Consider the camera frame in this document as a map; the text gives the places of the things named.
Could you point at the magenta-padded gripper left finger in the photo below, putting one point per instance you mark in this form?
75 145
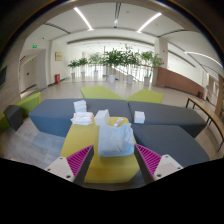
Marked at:
58 168

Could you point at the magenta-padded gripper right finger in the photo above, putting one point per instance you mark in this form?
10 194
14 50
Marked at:
166 166

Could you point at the light blue towel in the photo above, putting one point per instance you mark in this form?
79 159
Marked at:
115 141

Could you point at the long blue-grey bench seat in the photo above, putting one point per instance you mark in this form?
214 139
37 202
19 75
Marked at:
50 116

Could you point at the clear plastic wipes pack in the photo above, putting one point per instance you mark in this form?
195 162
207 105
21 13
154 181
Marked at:
82 118

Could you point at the small white cube box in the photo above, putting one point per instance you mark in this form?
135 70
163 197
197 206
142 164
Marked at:
139 117

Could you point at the small white tube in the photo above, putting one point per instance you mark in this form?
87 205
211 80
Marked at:
118 122

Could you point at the dark grey ottoman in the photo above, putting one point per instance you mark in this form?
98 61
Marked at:
14 117

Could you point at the yellow-green bench seat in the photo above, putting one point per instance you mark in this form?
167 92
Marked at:
30 103
100 93
3 122
146 96

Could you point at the red bin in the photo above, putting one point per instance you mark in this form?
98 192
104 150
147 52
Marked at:
57 78

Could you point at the row of potted plants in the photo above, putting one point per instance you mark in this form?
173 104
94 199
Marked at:
116 60

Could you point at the green exit sign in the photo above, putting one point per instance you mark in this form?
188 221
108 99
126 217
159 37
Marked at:
35 46

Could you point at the ceiling strip lights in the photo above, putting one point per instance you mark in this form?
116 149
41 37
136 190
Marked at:
150 21

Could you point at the wooden bench black frame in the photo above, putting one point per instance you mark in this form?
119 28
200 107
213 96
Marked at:
203 110

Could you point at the framed wall picture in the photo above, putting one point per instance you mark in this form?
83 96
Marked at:
58 56

